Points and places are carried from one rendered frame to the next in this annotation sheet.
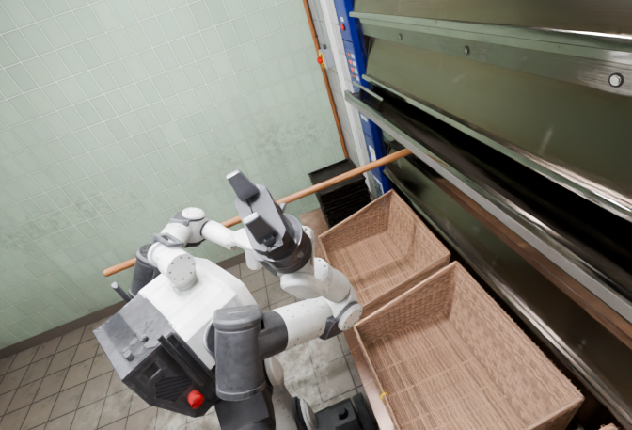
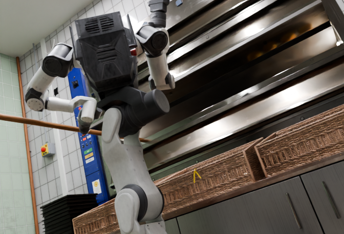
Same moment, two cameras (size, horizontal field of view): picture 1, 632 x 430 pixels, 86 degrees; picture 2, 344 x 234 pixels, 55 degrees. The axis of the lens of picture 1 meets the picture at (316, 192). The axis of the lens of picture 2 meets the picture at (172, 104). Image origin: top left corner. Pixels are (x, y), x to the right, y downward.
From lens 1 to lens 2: 206 cm
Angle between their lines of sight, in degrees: 78
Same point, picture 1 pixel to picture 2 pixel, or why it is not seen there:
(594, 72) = (202, 39)
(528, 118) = (192, 63)
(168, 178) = not seen: outside the picture
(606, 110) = (209, 47)
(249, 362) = not seen: hidden behind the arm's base
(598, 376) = (257, 120)
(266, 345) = not seen: hidden behind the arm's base
